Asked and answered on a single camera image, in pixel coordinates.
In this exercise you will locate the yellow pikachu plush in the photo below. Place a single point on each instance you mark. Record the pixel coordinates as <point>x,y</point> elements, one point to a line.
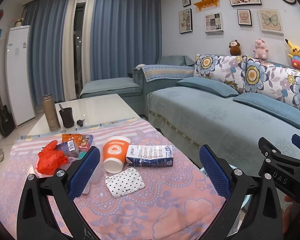
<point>294,54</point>

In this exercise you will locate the pink patterned table cloth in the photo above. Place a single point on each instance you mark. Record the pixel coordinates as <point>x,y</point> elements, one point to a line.
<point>177,202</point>

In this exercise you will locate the floral cushion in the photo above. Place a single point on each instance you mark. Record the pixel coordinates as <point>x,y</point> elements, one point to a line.
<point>273,80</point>
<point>227,69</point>

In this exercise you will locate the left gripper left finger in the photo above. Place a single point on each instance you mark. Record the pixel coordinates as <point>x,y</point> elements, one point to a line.
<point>35,219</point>

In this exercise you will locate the blue curtain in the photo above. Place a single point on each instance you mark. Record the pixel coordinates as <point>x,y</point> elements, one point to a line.
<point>124,34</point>
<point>46,20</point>

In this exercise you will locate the dark brown cup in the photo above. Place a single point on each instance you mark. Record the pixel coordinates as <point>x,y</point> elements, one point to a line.
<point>67,117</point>

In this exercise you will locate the pink pig plush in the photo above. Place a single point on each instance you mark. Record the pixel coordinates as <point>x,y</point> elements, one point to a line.
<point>261,50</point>

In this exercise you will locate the black acoustic guitar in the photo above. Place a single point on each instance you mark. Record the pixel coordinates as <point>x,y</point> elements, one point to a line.
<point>7,124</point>

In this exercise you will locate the black car key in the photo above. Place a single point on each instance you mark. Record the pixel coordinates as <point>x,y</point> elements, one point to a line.
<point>81,122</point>

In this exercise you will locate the white coffee table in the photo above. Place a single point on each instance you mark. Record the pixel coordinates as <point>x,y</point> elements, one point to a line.
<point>100,109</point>

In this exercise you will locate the small crown picture frame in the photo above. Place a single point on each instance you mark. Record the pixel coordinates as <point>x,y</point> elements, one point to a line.
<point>244,17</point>

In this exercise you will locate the blue white milk carton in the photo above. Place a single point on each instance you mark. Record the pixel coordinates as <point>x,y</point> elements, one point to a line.
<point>150,156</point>

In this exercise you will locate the cream sheer curtain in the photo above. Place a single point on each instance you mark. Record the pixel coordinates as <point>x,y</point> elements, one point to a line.
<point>76,53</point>

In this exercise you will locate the orange paper cup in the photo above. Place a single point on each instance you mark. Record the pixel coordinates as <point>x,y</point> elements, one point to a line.
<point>114,153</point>

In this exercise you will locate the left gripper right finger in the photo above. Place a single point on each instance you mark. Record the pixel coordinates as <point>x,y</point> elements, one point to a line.
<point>263,219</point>

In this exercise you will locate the white refrigerator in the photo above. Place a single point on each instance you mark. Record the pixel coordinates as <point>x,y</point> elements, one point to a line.
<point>17,75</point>

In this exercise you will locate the polka dot paper napkin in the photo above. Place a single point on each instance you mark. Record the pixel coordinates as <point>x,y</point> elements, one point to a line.
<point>124,183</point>

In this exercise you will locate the blue curtain left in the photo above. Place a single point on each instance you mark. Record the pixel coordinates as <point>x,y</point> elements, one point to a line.
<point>46,20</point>

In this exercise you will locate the teal pillow left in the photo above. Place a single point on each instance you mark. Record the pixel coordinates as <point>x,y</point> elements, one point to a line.
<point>208,85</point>

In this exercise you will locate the black tall picture frame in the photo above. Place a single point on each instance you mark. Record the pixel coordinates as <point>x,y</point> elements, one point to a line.
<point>185,21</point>

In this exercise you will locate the teal fabric sofa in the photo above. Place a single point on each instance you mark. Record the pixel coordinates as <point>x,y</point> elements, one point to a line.
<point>190,118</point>

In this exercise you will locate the floral cushion right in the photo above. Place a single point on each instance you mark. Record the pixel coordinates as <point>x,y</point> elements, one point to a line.
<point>273,80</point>

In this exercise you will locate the floral cushion left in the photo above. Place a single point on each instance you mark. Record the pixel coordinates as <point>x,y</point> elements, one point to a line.
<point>227,69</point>

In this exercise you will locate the butterfly picture frame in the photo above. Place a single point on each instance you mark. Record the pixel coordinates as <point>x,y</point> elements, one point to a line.
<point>270,21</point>

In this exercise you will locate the person's right hand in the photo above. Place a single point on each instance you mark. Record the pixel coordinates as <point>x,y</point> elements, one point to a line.
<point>286,214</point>

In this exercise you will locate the teal pillow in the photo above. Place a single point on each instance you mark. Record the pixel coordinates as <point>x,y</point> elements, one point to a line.
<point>271,106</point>
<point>208,85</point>

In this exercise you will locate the blue curtain right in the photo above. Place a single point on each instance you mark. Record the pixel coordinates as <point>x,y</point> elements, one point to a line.
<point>124,34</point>

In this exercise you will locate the red plastic bag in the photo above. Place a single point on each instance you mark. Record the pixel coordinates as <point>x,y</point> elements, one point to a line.
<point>50,159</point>

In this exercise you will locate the orange snack wrapper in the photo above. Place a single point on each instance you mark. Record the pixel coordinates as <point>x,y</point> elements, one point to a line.
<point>77,138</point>

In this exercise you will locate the bronze thermos bottle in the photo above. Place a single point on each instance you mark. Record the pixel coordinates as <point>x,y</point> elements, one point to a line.
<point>49,109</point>

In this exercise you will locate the teal pillow right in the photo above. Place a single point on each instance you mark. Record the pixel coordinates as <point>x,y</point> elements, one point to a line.
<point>271,106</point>

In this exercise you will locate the orange wall shelf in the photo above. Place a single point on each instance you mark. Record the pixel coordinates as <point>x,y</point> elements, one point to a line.
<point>206,3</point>

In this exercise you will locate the collage picture frame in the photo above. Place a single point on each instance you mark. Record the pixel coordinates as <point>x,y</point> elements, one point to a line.
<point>213,23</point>

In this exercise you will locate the small black picture frame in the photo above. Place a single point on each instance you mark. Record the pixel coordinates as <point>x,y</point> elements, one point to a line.
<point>186,3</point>

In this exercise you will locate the brown monkey plush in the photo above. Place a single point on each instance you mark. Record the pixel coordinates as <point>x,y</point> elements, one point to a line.
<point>234,47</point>

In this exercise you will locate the red blue card box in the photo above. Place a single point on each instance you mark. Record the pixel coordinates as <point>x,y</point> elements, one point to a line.
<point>85,143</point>

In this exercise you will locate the striped armrest cover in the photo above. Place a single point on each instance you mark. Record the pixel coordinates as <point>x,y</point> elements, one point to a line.
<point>159,71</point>

